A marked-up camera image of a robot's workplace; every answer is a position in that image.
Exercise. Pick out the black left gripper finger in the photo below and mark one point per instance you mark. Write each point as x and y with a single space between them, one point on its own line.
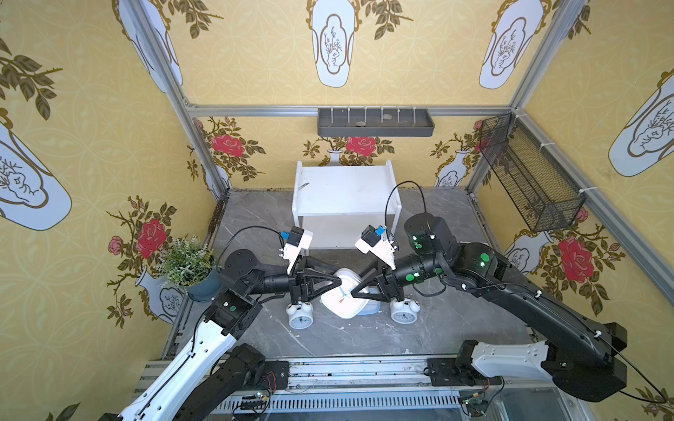
319 290
320 276

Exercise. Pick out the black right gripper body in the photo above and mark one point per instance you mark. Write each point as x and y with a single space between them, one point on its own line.
386 275

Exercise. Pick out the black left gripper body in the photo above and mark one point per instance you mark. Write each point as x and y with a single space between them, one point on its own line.
300 281

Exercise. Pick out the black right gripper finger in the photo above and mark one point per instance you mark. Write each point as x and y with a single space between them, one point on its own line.
371 268
357 291

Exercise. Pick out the white twin-bell clock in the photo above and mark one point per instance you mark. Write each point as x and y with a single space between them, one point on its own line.
300 315
405 312

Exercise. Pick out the white square alarm clock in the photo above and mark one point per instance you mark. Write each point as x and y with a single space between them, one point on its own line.
340 301

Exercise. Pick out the blue square alarm clock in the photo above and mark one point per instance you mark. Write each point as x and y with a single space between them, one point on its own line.
373 306

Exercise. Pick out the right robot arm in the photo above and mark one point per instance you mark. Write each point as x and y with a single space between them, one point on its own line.
577 354

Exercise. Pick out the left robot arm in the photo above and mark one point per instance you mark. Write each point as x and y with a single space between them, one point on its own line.
213 364

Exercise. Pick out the white two-tier shelf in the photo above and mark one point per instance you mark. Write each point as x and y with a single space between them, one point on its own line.
336 203

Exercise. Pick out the potted green plant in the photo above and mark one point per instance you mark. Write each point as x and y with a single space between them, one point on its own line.
189 265

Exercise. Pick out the left circuit board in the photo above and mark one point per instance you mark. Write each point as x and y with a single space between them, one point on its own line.
257 403

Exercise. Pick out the circuit board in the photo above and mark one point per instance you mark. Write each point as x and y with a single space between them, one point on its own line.
257 403
474 406

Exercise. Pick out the right circuit board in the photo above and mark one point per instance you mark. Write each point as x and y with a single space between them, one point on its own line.
474 406

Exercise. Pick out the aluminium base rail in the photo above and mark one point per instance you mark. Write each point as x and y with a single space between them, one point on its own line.
393 387

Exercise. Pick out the grey wall tray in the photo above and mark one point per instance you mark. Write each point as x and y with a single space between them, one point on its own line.
375 122

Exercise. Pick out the black wire mesh basket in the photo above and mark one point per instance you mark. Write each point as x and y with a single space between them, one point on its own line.
540 188

